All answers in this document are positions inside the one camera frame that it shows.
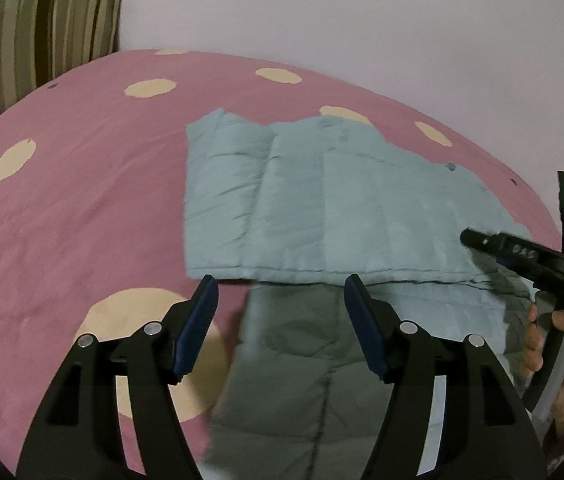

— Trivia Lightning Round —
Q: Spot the striped cushion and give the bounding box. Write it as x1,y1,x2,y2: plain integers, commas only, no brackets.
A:
0,0,129,149

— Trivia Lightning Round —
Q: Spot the pink bedspread with cream dots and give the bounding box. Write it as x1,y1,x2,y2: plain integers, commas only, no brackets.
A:
0,48,564,480

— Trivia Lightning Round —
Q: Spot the light blue puffer jacket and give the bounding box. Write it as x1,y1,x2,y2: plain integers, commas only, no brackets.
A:
183,108,539,480

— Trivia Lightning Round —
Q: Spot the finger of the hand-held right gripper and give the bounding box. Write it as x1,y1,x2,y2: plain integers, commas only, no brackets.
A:
460,228,563,287

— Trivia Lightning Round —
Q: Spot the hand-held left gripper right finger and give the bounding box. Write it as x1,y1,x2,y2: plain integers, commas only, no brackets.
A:
343,274,549,480

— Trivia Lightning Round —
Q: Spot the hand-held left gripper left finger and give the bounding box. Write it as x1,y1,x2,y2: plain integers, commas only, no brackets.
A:
16,274,221,480

